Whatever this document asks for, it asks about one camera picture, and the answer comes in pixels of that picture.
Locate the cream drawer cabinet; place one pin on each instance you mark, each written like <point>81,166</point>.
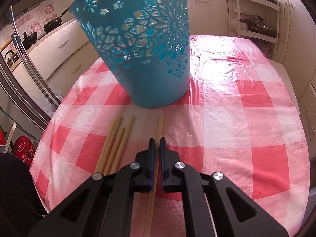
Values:
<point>62,56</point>

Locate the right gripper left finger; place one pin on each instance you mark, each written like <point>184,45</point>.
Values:
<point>102,205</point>

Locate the white shelf rack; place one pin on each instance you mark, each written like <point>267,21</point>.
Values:
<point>257,20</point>

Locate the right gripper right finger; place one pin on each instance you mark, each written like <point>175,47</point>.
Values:
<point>213,205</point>

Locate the teal perforated plastic basket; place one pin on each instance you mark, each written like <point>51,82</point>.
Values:
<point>144,43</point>

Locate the red white checkered tablecloth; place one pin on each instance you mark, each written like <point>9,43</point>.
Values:
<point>237,118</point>

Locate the red round stool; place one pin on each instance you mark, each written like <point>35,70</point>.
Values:
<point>23,149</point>

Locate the black frying pan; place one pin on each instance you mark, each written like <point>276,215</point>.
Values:
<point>53,24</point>

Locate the bamboo chopstick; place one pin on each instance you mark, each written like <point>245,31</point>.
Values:
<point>113,150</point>
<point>110,143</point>
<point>151,198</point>
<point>122,145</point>
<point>97,169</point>

